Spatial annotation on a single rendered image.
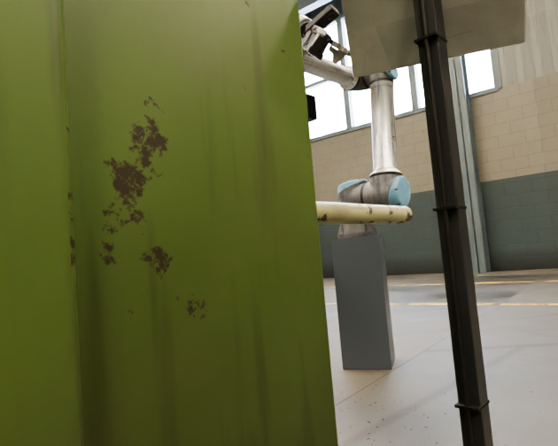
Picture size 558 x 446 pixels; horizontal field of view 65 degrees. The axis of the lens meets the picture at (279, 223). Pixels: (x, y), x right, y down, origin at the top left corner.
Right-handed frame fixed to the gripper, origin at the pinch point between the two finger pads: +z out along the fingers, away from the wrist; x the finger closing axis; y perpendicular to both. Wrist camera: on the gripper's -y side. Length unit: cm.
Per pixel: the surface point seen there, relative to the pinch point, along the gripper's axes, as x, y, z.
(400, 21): 28, -5, 44
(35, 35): 92, 23, 73
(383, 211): 14, 29, 59
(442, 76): 29, 1, 61
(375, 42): 29, 0, 41
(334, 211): 32, 32, 62
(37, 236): 89, 34, 84
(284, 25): 55, 9, 47
